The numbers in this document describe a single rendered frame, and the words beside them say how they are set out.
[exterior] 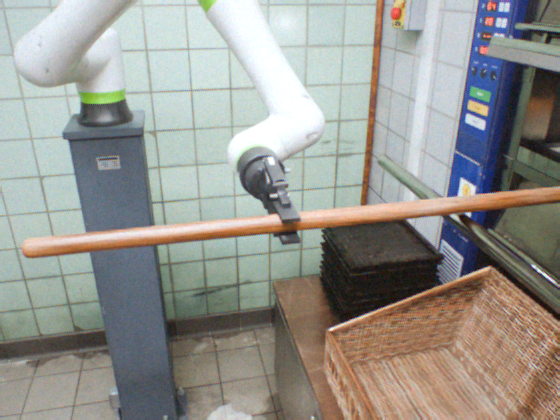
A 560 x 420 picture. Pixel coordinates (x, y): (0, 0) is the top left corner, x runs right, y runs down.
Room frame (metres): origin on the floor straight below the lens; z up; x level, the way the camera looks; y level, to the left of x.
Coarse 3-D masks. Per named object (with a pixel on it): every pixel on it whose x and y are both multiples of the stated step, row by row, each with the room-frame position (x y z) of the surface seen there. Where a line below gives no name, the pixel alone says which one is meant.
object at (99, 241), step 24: (504, 192) 0.77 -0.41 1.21; (528, 192) 0.77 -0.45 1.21; (552, 192) 0.78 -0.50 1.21; (264, 216) 0.67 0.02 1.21; (312, 216) 0.68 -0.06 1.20; (336, 216) 0.69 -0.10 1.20; (360, 216) 0.69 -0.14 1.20; (384, 216) 0.70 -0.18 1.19; (408, 216) 0.71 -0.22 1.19; (48, 240) 0.60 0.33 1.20; (72, 240) 0.60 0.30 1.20; (96, 240) 0.61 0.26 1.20; (120, 240) 0.61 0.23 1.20; (144, 240) 0.62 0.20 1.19; (168, 240) 0.63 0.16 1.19; (192, 240) 0.64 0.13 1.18
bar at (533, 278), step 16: (384, 160) 1.05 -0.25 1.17; (400, 176) 0.96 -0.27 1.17; (416, 192) 0.88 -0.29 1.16; (432, 192) 0.85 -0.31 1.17; (464, 224) 0.72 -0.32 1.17; (480, 240) 0.67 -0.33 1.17; (496, 240) 0.65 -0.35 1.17; (496, 256) 0.63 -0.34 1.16; (512, 256) 0.61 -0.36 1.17; (512, 272) 0.59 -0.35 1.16; (528, 272) 0.57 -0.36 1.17; (544, 288) 0.53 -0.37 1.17
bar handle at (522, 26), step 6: (516, 24) 1.09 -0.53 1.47; (522, 24) 1.08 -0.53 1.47; (528, 24) 1.06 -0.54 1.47; (534, 24) 1.04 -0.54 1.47; (540, 24) 1.03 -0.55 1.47; (522, 30) 1.08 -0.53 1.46; (528, 30) 1.06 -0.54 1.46; (534, 30) 1.04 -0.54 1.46; (540, 30) 1.02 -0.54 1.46; (546, 30) 1.00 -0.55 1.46; (552, 30) 0.99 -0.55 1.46; (558, 30) 0.97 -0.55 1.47; (546, 36) 0.99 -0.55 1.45; (552, 36) 1.00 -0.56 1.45; (546, 42) 0.99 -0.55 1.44
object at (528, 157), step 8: (520, 152) 1.13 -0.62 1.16; (528, 152) 1.10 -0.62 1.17; (536, 152) 1.08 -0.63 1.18; (544, 152) 1.08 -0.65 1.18; (552, 152) 1.08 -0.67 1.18; (520, 160) 1.12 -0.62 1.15; (528, 160) 1.09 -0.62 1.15; (536, 160) 1.07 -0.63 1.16; (544, 160) 1.05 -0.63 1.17; (552, 160) 1.02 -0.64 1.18; (536, 168) 1.06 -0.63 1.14; (544, 168) 1.04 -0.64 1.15; (552, 168) 1.02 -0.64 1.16; (552, 176) 1.01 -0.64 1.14
